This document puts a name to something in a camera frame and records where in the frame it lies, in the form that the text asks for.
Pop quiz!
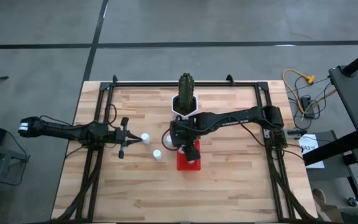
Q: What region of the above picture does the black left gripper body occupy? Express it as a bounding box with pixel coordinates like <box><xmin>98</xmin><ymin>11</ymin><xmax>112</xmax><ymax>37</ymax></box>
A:
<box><xmin>116</xmin><ymin>117</ymin><xmax>131</xmax><ymax>159</ymax></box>

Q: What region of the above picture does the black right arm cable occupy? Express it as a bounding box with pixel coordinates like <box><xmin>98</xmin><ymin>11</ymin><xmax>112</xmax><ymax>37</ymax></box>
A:
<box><xmin>161</xmin><ymin>127</ymin><xmax>181</xmax><ymax>152</ymax></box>

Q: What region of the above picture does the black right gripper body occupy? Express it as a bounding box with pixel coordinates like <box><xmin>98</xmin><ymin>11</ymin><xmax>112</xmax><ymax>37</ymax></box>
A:
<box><xmin>169</xmin><ymin>118</ymin><xmax>203</xmax><ymax>162</ymax></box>

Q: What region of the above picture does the white paper sheet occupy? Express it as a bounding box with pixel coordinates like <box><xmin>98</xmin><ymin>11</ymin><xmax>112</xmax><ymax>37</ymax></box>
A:
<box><xmin>298</xmin><ymin>133</ymin><xmax>326</xmax><ymax>169</ymax></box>

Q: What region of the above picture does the green cactus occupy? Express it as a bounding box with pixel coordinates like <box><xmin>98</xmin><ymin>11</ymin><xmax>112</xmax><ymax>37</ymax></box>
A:
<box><xmin>178</xmin><ymin>72</ymin><xmax>195</xmax><ymax>114</ymax></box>

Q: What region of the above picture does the black power strip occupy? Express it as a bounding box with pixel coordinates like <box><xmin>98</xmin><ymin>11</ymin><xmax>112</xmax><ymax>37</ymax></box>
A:
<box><xmin>301</xmin><ymin>95</ymin><xmax>316</xmax><ymax>119</ymax></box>

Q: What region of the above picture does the yellow extension cable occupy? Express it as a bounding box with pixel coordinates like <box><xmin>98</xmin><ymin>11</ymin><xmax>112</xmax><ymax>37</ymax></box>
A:
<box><xmin>282</xmin><ymin>68</ymin><xmax>316</xmax><ymax>114</ymax></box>

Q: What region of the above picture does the red plastic mesh basket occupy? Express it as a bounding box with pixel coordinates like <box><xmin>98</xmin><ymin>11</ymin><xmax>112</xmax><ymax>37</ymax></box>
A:
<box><xmin>176</xmin><ymin>139</ymin><xmax>202</xmax><ymax>172</ymax></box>

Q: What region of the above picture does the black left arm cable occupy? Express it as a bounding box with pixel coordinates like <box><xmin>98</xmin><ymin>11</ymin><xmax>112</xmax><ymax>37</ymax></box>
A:
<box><xmin>103</xmin><ymin>103</ymin><xmax>118</xmax><ymax>126</ymax></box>

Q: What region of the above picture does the black metal stand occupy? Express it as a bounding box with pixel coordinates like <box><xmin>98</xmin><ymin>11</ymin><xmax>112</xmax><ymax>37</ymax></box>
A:
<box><xmin>0</xmin><ymin>142</ymin><xmax>30</xmax><ymax>224</ymax></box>

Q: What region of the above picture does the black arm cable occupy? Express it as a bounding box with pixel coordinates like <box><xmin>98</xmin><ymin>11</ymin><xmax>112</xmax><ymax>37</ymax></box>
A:
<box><xmin>103</xmin><ymin>103</ymin><xmax>118</xmax><ymax>126</ymax></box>
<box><xmin>161</xmin><ymin>127</ymin><xmax>181</xmax><ymax>152</ymax></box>

